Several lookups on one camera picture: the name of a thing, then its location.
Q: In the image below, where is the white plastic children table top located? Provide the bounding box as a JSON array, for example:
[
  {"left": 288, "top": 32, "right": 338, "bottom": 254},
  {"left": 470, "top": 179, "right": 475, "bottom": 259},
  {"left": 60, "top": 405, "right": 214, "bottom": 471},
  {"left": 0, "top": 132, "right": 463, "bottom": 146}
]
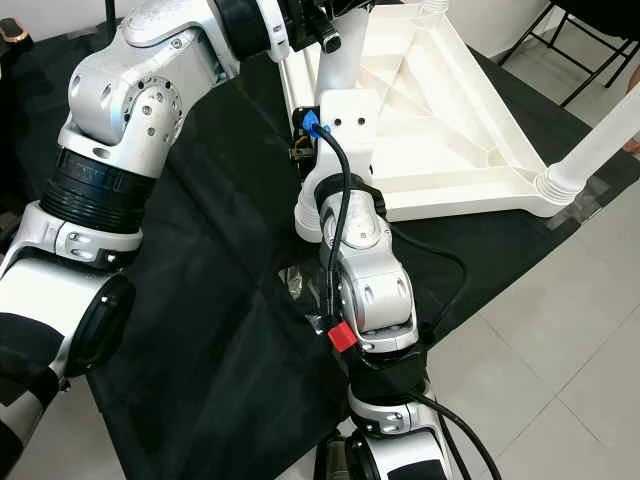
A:
[{"left": 275, "top": 0, "right": 586, "bottom": 223}]

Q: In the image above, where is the black table cloth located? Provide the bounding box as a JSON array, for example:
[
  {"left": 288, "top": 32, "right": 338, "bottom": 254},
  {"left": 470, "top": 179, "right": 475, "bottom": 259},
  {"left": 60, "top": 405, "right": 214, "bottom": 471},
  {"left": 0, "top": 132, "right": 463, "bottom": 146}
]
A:
[{"left": 0, "top": 0, "right": 640, "bottom": 480}]

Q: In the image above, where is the black folding chair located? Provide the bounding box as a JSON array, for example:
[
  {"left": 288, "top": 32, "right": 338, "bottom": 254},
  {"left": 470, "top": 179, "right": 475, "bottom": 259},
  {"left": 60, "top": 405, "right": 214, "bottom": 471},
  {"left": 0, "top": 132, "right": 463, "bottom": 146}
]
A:
[{"left": 500, "top": 0, "right": 640, "bottom": 106}]

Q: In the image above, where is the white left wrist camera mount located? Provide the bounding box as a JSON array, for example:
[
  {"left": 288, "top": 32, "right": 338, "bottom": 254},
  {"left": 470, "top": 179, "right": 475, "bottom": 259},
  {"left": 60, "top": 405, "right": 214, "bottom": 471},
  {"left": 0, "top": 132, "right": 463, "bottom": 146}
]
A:
[{"left": 255, "top": 0, "right": 296, "bottom": 63}]

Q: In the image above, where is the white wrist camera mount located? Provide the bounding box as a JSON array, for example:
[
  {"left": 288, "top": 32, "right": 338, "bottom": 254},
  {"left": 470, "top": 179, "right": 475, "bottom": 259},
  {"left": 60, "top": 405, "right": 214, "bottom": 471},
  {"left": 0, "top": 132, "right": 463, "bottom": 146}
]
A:
[
  {"left": 315, "top": 88, "right": 381, "bottom": 201},
  {"left": 255, "top": 0, "right": 296, "bottom": 63}
]

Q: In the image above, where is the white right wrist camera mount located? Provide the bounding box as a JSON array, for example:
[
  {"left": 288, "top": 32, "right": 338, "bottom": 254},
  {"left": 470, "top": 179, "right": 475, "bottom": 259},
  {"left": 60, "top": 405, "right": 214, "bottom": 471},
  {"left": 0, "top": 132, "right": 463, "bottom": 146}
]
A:
[{"left": 315, "top": 88, "right": 381, "bottom": 201}]

